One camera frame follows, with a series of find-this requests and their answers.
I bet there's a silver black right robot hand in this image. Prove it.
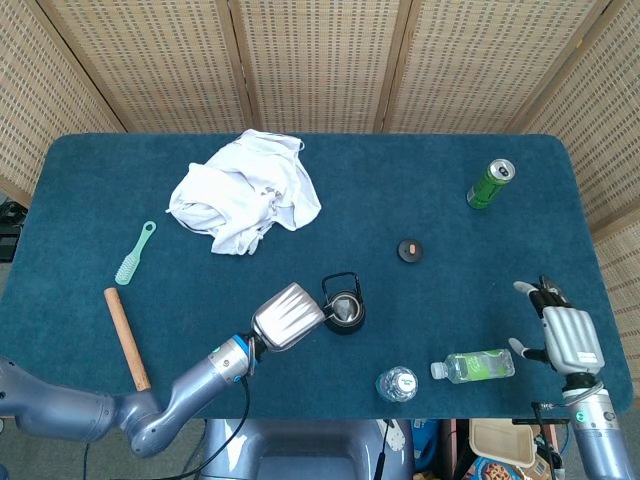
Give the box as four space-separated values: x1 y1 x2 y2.
508 274 606 375

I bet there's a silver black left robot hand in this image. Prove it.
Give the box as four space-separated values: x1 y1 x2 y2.
249 282 334 354

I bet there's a black cast iron teapot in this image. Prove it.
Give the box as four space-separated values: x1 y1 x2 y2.
320 271 367 336

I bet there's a black teapot lid orange knob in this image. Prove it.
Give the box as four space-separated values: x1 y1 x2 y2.
397 238 427 263

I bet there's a blue plastic package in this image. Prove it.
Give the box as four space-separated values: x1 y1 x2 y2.
412 418 441 471

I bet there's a blue felt table mat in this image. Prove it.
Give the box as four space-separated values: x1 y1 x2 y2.
0 132 634 420

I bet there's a clear bottle green label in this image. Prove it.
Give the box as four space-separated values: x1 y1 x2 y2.
430 348 516 385

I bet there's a beige takeout box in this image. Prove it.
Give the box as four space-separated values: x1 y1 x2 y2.
468 418 537 469

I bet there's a clear water bottle white cap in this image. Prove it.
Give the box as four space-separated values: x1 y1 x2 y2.
375 365 419 404

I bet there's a crumpled white cloth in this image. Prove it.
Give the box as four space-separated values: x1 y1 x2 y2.
166 128 323 257

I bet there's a blue-grey robot torso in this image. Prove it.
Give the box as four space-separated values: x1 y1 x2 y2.
199 418 416 480

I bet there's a cookie box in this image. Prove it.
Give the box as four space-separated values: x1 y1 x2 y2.
462 455 554 480

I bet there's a wooden rolling pin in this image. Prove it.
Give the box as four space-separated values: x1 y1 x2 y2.
103 286 153 392

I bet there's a mint green hairbrush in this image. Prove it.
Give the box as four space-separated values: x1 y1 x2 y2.
114 220 158 287

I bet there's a green energy drink can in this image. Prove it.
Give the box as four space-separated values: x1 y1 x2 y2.
466 158 517 211

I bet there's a black equipment on floor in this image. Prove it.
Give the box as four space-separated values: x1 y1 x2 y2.
0 199 26 261

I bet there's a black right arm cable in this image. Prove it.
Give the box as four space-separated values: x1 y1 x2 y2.
530 399 566 480

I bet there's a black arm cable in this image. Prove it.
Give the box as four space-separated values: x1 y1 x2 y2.
164 379 251 480
530 399 566 480

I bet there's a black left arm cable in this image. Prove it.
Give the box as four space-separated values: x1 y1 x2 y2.
164 379 251 480

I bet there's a woven folding screen wooden frame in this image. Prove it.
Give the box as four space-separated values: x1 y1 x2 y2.
0 0 640 346

